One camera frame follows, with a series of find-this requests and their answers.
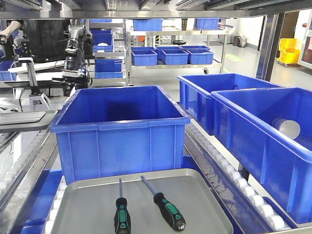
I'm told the blue bin behind tray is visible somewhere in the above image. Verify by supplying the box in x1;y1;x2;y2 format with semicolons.
50;86;190;184

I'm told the green black screwdriver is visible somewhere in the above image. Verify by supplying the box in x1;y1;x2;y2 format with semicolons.
114;178;131;234
140;176;186;232

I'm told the white roller conveyor rail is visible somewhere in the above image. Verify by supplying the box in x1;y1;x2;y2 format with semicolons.
184;124;291;234

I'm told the large metal tray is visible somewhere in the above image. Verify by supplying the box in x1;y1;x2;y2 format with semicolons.
52;169;234;234

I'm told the blue bin right far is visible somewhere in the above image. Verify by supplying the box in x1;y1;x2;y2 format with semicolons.
176;73;283;136

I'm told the white tape roll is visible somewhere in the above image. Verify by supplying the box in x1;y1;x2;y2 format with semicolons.
272;118;301;139

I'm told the steel shelf rack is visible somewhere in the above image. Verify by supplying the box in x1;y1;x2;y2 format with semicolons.
0;0;312;80

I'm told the yellow mop bucket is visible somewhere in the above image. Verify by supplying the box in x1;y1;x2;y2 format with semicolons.
278;38;300;64

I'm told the blue bin right near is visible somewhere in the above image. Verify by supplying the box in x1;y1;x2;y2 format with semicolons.
212;87;312;223

